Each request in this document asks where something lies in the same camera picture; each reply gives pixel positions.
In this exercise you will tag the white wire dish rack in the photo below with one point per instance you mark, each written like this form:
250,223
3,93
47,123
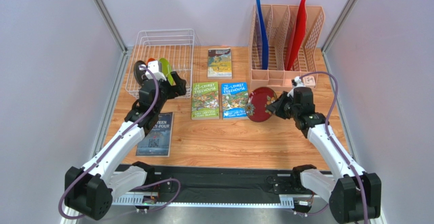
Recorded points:
176,45

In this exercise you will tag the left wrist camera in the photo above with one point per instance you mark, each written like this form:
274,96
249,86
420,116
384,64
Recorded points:
154,71

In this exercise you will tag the green plate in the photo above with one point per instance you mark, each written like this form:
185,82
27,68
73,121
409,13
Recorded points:
166,68

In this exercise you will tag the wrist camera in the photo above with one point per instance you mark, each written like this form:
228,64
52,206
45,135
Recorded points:
154,71
297,82

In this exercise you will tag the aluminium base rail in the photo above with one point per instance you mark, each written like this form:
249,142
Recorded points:
145,198

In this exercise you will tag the black base mat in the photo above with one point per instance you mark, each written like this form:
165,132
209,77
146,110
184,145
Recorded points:
206,185

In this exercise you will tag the nineteen eighty-four book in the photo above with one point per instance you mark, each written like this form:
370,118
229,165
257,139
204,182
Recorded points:
157,142

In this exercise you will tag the green 65-storey treehouse book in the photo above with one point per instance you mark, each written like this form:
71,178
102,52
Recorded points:
205,101

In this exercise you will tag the blue 26-storey treehouse book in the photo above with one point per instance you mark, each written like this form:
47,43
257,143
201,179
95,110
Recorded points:
234,97

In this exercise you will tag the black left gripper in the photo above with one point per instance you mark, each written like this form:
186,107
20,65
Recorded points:
180,89

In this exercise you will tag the red floral plate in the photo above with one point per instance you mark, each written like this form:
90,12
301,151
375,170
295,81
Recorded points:
258,100

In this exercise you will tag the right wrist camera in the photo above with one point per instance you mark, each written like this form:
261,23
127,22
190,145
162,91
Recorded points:
297,82

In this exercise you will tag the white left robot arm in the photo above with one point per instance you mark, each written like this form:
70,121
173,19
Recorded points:
118,142

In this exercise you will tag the small white patterned box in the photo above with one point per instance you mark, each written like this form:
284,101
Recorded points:
309,81

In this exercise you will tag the red folder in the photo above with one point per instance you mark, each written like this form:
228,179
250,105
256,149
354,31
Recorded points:
297,36

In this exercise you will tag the pink plastic file organizer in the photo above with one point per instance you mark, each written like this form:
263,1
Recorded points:
279,21

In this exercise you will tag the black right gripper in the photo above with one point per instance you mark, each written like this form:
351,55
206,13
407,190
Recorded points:
280,105

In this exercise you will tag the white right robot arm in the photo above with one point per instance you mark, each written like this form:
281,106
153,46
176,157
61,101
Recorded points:
352,194

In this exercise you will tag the small yellow cover book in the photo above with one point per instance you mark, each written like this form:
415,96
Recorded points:
219,63

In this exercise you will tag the dark brown plate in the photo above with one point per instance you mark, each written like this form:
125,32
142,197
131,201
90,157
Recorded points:
139,75

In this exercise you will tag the blue folder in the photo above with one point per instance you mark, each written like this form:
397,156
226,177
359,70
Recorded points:
261,37

